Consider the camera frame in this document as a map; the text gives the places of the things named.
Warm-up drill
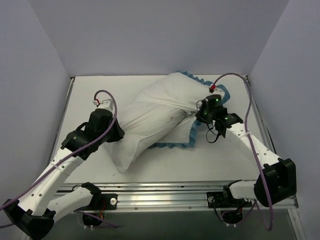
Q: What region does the white pillow insert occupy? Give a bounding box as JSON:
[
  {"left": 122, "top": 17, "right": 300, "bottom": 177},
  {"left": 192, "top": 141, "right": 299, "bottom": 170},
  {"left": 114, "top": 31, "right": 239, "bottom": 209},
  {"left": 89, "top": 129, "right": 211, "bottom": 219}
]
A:
[{"left": 104, "top": 101, "right": 187, "bottom": 174}]

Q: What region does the blue white houndstooth pillowcase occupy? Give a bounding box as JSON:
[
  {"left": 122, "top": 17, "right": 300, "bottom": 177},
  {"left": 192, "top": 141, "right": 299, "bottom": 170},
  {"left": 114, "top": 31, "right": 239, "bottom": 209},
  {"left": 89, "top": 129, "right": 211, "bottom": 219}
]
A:
[{"left": 119, "top": 70, "right": 231, "bottom": 151}]

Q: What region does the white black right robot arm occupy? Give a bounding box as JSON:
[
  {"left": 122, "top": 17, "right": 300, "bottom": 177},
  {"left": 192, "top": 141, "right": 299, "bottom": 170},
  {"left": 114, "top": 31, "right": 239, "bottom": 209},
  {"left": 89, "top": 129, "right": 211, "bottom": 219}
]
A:
[{"left": 196, "top": 94, "right": 297, "bottom": 207}]

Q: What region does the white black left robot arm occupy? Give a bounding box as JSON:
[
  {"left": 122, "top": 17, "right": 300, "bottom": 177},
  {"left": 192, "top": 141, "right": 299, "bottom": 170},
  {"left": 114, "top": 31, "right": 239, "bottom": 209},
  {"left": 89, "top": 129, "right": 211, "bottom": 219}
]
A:
[{"left": 1, "top": 107, "right": 125, "bottom": 240}]

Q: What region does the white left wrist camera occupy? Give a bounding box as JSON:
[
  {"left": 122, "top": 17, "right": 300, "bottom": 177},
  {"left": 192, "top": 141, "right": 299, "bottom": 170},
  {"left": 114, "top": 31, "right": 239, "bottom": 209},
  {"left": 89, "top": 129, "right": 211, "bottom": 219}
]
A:
[{"left": 92, "top": 98, "right": 114, "bottom": 112}]

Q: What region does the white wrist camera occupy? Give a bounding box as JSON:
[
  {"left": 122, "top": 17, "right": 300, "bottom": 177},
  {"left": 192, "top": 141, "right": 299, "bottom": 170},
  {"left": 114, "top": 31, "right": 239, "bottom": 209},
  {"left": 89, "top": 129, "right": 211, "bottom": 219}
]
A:
[
  {"left": 92, "top": 98, "right": 114, "bottom": 112},
  {"left": 209, "top": 84, "right": 224, "bottom": 95}
]

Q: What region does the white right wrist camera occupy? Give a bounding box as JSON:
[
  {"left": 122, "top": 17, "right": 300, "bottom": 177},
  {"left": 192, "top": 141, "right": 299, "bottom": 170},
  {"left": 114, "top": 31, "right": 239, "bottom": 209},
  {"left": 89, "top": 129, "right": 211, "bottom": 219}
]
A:
[{"left": 209, "top": 84, "right": 224, "bottom": 95}]

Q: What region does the aluminium mounting rail frame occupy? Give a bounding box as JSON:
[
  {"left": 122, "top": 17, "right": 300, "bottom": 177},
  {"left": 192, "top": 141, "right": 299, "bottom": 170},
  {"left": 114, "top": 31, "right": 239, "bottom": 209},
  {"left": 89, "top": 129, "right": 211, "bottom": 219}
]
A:
[{"left": 27, "top": 74, "right": 300, "bottom": 216}]

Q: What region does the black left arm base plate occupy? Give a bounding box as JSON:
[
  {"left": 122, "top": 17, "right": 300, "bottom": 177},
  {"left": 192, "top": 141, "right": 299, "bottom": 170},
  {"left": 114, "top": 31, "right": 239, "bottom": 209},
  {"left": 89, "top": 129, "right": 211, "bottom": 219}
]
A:
[{"left": 86, "top": 193, "right": 118, "bottom": 211}]

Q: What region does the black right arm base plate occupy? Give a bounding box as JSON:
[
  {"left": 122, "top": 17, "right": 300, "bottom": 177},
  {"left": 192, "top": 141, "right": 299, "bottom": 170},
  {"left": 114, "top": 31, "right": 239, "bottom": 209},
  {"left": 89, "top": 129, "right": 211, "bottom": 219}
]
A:
[{"left": 206, "top": 191, "right": 252, "bottom": 209}]

